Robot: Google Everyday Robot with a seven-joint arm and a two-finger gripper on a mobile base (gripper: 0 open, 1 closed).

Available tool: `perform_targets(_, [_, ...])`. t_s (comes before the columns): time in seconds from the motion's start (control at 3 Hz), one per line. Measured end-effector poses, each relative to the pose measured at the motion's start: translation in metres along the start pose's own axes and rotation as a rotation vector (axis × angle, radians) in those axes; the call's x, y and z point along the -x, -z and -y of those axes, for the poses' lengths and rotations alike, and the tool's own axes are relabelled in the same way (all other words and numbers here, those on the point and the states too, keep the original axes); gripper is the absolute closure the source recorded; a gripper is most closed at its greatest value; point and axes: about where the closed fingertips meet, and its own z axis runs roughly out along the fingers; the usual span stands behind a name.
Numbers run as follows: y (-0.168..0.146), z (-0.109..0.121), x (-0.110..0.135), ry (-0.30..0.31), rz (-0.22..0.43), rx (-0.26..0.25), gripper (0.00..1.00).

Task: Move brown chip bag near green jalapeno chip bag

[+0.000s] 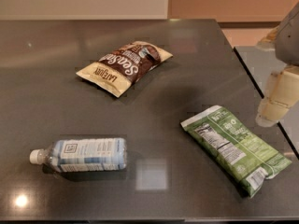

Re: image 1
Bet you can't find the green jalapeno chip bag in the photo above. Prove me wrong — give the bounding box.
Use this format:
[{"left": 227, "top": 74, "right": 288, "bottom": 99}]
[{"left": 180, "top": 105, "right": 292, "bottom": 198}]

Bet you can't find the clear plastic water bottle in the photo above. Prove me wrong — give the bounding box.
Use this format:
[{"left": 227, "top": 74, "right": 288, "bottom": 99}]
[{"left": 29, "top": 138, "right": 127, "bottom": 173}]

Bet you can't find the brown chip bag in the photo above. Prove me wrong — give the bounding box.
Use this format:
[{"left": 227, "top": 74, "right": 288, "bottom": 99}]
[{"left": 77, "top": 41, "right": 172, "bottom": 98}]

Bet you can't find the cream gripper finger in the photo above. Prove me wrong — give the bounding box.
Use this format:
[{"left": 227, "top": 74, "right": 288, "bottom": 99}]
[
  {"left": 256, "top": 27, "right": 278, "bottom": 51},
  {"left": 256, "top": 64, "right": 299, "bottom": 127}
]

